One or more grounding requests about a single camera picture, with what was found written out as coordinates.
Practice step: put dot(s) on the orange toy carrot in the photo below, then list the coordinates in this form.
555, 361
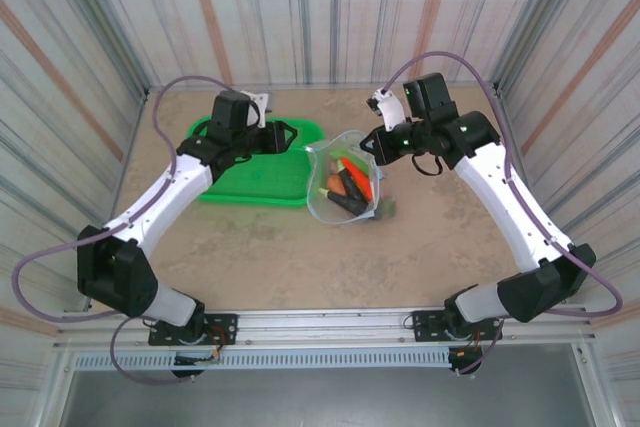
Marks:
361, 179

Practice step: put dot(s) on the short dark toy eggplant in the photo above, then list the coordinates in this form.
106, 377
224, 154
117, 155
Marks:
351, 184

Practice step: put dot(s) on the orange-brown toy sweet potato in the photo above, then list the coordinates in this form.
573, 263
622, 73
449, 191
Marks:
335, 184

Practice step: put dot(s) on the purple toy beet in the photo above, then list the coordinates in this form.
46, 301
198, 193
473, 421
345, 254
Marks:
386, 209

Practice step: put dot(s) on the long dark toy eggplant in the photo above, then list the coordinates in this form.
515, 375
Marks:
347, 205

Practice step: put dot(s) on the clear elephant print zip bag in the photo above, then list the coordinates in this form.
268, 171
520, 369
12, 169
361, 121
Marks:
320, 207

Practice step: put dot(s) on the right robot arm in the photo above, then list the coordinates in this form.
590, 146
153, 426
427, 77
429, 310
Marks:
505, 207

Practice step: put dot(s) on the green plastic mesh basket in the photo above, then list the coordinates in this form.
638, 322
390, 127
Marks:
260, 182

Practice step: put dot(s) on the black base wiring connector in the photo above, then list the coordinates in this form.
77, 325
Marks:
192, 360
465, 357

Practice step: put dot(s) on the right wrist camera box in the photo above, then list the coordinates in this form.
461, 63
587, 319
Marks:
389, 109

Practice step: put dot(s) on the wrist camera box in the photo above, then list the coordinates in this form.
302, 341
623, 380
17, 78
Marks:
389, 109
256, 107

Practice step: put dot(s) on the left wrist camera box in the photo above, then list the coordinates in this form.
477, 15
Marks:
256, 107

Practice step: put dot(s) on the aluminium mounting rail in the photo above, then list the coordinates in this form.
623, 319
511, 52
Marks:
325, 319

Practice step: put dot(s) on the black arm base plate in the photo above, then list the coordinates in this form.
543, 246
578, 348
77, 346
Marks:
226, 327
425, 322

